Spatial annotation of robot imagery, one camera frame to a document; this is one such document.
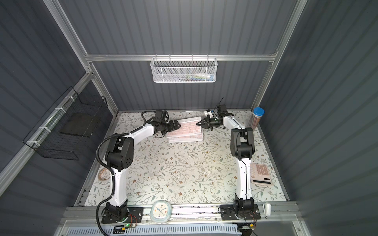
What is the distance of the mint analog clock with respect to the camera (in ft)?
2.35

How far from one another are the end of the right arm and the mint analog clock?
50 cm

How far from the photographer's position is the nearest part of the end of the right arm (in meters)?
0.87

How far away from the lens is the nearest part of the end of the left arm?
0.80 m

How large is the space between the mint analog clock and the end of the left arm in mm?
386
